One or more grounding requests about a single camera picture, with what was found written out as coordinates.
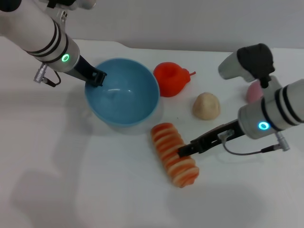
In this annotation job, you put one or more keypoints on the blue bowl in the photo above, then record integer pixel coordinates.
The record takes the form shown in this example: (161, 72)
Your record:
(123, 107)

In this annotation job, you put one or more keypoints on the beige round bun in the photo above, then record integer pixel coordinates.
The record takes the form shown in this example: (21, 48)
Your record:
(206, 107)

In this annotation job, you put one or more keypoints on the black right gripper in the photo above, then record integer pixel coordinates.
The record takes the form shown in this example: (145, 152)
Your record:
(211, 140)

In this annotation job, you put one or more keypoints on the left wrist camera housing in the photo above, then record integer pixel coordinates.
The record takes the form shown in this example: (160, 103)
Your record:
(83, 3)

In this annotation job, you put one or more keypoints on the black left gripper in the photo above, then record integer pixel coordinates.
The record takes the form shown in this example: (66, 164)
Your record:
(83, 69)

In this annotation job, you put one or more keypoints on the right wrist camera housing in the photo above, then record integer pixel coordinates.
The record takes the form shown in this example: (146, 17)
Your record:
(251, 59)

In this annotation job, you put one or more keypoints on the red pear toy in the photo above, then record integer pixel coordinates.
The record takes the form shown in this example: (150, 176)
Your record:
(168, 80)

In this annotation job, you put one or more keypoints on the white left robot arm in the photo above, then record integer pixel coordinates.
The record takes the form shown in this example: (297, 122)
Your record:
(35, 31)

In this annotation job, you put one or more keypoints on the tan ridged shrimp toy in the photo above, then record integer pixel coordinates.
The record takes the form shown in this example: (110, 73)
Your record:
(166, 147)

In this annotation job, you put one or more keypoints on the pink peach toy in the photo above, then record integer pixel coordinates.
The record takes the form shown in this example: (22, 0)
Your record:
(254, 93)

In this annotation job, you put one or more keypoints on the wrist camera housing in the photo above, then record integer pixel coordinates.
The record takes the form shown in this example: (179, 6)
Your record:
(251, 59)
(83, 3)

